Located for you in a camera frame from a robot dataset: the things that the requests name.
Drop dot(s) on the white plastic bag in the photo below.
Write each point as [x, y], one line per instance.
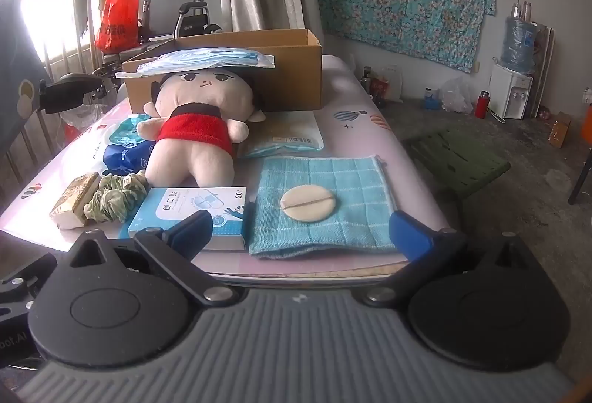
[458, 98]

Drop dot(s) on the green scrunchie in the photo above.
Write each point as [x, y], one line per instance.
[115, 199]

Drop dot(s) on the pack of blue face masks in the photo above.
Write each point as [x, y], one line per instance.
[203, 58]

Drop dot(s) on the blue white bandage box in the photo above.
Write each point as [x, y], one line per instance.
[175, 206]

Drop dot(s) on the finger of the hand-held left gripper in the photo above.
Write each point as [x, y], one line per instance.
[32, 271]

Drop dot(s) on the blue water jug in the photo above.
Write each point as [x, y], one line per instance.
[518, 45]

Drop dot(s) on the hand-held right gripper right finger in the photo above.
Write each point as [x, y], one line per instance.
[411, 236]

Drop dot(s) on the dark blue plastic packet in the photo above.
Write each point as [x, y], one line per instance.
[125, 158]

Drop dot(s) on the red packet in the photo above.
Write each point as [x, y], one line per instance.
[378, 88]

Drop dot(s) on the small blue container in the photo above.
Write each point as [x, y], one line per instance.
[431, 99]

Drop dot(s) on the large cardboard box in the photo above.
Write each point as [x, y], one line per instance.
[286, 75]

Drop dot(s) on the small cardboard box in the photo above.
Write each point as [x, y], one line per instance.
[559, 130]

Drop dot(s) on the dark grey printed cloth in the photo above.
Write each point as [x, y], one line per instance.
[18, 61]

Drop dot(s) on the red thermos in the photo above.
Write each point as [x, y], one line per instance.
[481, 105]

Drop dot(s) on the pink printed table cover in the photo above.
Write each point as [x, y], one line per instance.
[351, 139]

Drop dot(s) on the plush doll red top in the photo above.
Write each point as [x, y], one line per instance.
[194, 130]

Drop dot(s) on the light teal packet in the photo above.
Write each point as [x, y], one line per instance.
[122, 130]

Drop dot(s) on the red plastic bag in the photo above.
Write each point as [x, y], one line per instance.
[115, 21]

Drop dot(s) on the dark bottle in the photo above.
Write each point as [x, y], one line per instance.
[366, 77]

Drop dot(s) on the metal railing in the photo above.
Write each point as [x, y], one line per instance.
[81, 47]

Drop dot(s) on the blue checked towel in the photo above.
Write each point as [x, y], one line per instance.
[351, 213]

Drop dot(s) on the black padded armrest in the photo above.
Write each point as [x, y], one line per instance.
[69, 91]

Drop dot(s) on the green stool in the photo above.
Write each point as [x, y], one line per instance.
[458, 160]

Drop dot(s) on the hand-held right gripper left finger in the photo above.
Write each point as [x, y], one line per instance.
[189, 229]

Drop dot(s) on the white water dispenser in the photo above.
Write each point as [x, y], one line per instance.
[508, 93]

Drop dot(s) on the packaged light blue cloth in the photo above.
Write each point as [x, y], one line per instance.
[282, 132]

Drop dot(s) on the orange chair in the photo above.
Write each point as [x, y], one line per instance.
[582, 172]

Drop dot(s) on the round beige powder puff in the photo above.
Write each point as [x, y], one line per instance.
[309, 203]

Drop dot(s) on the brown patterned tissue pack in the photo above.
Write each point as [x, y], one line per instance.
[74, 202]

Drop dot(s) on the white paper bag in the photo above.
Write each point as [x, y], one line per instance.
[392, 82]

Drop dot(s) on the wooden boards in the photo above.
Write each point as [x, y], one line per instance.
[545, 65]

